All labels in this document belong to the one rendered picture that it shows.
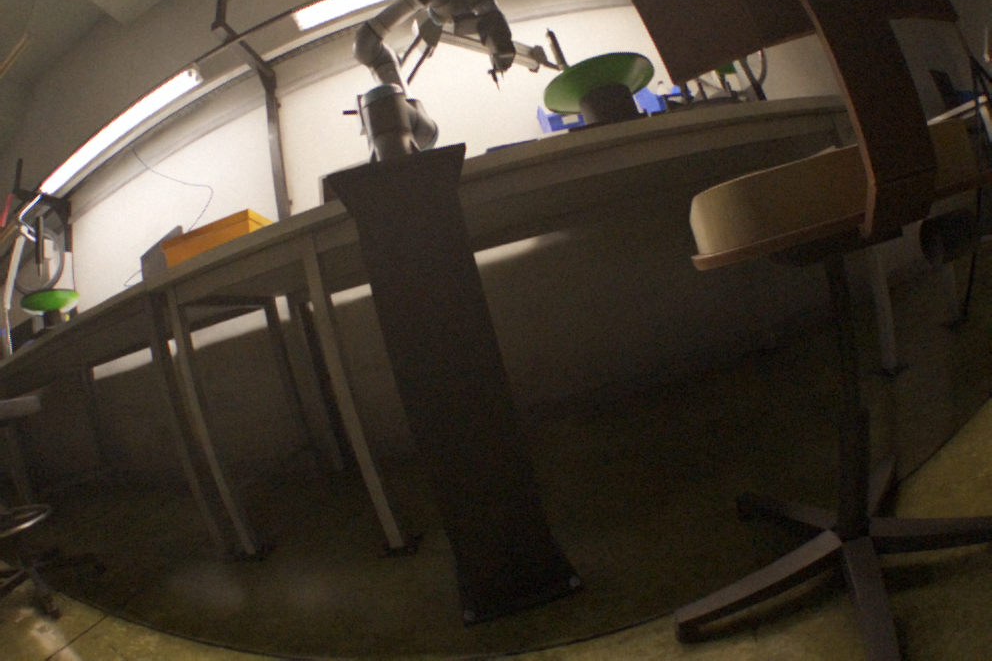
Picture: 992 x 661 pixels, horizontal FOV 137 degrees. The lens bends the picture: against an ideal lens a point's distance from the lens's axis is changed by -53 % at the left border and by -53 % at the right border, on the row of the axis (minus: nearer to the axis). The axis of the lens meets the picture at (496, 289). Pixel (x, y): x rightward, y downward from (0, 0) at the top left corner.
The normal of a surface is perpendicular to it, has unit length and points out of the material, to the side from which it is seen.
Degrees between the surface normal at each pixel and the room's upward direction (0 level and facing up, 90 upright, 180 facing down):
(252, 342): 90
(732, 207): 90
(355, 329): 90
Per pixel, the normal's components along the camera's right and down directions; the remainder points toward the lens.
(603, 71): 0.15, 0.90
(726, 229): -0.87, 0.22
